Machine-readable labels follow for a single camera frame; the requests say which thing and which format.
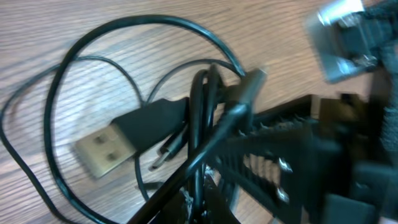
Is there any thick black USB cable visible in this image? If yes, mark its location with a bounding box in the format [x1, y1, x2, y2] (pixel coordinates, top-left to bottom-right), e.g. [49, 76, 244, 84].
[43, 14, 268, 224]

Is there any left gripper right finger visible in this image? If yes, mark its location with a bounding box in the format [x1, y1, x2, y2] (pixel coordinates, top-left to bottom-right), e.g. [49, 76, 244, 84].
[209, 95, 397, 223]

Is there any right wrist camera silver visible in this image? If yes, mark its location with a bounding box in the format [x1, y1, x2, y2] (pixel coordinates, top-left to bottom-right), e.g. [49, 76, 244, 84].
[305, 0, 391, 83]

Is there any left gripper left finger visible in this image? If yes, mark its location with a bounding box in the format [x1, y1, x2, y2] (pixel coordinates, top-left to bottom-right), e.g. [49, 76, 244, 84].
[149, 63, 242, 224]

